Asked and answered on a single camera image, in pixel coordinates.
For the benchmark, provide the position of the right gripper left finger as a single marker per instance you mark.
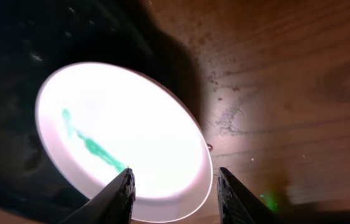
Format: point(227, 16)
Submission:
point(112, 205)

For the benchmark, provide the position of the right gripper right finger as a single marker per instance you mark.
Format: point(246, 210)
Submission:
point(238, 205)

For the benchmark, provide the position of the white plate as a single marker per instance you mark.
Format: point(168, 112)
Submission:
point(96, 119)

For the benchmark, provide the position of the round black tray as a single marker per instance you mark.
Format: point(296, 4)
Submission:
point(37, 37)

